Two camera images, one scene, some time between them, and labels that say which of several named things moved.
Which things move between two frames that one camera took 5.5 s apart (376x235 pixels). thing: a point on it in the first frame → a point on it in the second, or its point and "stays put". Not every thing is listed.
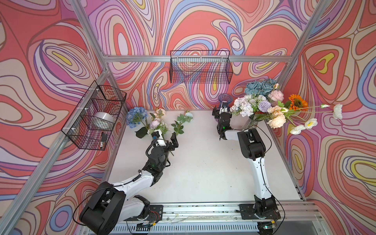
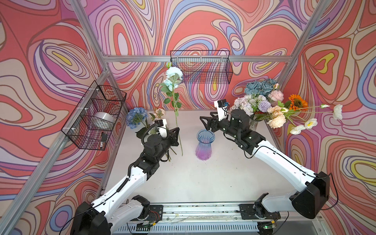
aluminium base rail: x=293 y=218 stays put
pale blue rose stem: x=187 y=117 → x=174 y=76
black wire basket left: x=90 y=126 stays put
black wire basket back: x=200 y=67 stays put
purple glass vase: x=225 y=97 → x=205 y=138
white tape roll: x=103 y=120 stays put
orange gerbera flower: x=297 y=103 stays put
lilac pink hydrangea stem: x=242 y=105 → x=265 y=106
